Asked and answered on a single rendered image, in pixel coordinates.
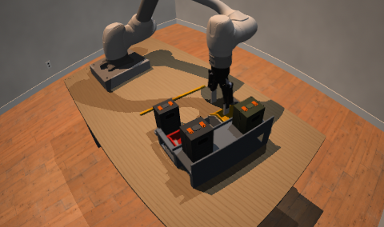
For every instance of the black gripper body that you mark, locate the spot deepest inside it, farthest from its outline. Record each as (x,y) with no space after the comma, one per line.
(221,73)

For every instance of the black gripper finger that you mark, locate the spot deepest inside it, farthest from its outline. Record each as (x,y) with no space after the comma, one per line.
(212,86)
(227,92)

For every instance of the dark grey shelf rack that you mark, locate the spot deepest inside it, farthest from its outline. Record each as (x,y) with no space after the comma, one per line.
(227,140)

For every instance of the yellow bin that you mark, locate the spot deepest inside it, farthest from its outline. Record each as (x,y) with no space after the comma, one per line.
(225,117)

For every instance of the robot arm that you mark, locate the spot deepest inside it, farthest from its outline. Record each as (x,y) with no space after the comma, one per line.
(222,35)

